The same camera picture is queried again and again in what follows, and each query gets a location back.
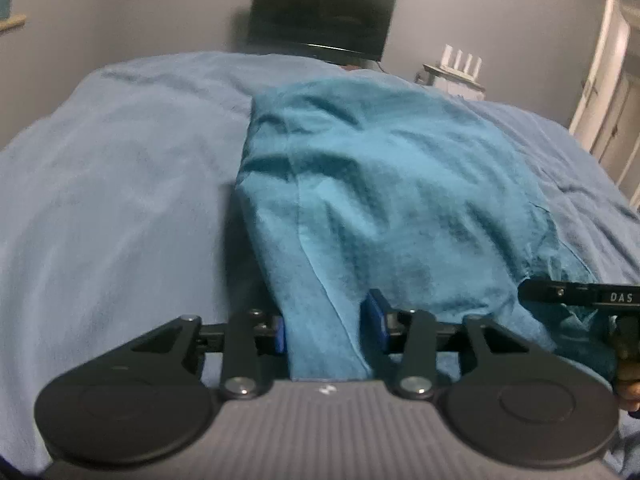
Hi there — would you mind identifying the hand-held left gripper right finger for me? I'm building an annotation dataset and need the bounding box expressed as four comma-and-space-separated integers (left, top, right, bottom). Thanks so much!
364, 288, 552, 401

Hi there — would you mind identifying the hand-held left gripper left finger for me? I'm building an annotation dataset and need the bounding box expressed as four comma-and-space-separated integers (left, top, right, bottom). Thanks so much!
118, 309, 287, 401

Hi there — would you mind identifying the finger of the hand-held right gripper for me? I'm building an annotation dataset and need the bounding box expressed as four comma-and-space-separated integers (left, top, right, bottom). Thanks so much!
518, 278, 599, 307

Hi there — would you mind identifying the teal hooded jacket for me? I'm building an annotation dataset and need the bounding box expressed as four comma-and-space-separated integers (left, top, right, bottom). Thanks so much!
235, 77, 619, 382

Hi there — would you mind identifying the person's right hand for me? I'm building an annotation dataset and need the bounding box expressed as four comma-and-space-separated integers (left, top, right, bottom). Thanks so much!
617, 381, 640, 414

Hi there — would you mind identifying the white door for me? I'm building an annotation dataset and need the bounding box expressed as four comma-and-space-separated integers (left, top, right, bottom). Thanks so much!
567, 0, 640, 211

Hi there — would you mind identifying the blue fleece blanket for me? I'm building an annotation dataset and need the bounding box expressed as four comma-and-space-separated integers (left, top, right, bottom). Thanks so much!
0, 50, 640, 480

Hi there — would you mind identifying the white router with antennas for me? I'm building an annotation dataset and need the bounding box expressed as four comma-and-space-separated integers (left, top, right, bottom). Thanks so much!
440, 45, 484, 74

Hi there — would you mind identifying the black flat screen monitor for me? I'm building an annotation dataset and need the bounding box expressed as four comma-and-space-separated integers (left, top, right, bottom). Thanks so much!
248, 0, 400, 62

